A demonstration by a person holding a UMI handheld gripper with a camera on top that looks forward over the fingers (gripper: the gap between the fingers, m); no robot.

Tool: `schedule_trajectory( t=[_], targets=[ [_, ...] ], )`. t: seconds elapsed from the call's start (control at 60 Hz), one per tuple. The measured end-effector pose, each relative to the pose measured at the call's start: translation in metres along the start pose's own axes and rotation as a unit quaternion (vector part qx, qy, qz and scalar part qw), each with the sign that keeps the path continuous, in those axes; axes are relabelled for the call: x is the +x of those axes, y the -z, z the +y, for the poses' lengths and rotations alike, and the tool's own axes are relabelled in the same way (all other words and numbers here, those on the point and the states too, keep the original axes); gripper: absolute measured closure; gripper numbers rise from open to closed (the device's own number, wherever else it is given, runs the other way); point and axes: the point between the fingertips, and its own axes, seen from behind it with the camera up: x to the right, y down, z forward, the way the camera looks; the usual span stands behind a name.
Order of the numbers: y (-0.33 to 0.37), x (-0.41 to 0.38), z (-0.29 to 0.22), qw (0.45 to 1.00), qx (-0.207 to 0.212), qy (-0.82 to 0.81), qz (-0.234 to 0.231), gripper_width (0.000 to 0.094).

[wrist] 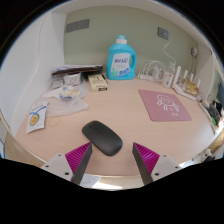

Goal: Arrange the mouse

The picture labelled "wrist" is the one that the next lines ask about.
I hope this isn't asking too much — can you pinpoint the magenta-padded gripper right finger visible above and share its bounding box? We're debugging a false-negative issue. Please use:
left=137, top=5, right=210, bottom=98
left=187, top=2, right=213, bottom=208
left=131, top=142, right=183, bottom=187

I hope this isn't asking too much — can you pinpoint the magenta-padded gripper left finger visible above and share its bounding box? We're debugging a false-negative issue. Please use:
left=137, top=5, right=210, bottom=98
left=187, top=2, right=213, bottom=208
left=40, top=141, right=94, bottom=186

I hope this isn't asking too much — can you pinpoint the black computer mouse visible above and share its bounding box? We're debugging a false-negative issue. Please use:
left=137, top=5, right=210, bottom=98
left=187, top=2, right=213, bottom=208
left=81, top=120, right=124, bottom=157

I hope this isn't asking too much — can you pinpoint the pink mouse pad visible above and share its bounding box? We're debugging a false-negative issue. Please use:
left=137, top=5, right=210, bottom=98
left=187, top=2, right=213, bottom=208
left=138, top=88, right=193, bottom=123

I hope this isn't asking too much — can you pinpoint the rubber band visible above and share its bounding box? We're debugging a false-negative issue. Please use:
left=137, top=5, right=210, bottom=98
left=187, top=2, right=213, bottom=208
left=47, top=115, right=62, bottom=128

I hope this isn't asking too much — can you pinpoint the clear plastic bag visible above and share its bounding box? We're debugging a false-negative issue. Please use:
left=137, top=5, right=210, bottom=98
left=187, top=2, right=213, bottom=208
left=42, top=81, right=91, bottom=118

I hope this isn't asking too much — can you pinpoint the white blue yellow packet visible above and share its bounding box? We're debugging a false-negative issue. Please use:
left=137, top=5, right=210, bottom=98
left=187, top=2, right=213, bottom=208
left=25, top=100, right=50, bottom=135

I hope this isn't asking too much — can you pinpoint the small cream box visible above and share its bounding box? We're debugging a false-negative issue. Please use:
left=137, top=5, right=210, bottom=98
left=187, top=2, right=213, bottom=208
left=87, top=73, right=109, bottom=93

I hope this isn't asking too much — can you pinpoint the silver foil sachet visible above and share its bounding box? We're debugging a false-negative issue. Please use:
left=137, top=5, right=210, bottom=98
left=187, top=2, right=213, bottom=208
left=49, top=72, right=83, bottom=90

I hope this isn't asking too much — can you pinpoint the white power strip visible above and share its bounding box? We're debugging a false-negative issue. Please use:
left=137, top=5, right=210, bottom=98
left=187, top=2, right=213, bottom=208
left=137, top=70, right=164, bottom=83

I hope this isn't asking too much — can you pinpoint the gold snack bag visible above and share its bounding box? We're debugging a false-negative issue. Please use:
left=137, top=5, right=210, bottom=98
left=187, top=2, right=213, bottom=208
left=181, top=78, right=201, bottom=98

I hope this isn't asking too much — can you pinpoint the blue detergent bottle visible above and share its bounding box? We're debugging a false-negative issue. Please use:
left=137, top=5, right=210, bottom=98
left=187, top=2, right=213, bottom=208
left=106, top=34, right=138, bottom=81

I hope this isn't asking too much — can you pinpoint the white cable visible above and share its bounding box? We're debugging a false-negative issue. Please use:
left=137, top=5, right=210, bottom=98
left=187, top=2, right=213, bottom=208
left=162, top=37, right=178, bottom=69

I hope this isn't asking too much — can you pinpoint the white wall charger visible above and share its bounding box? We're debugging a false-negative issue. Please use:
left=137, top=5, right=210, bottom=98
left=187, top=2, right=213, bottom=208
left=190, top=46, right=199, bottom=58

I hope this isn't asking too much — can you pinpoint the grey wall socket plate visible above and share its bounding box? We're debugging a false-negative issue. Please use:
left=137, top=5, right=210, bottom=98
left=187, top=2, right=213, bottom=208
left=157, top=26, right=170, bottom=41

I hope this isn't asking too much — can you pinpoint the grey blank wall plate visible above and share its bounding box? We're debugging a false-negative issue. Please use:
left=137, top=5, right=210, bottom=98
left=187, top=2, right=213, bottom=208
left=65, top=18, right=91, bottom=34

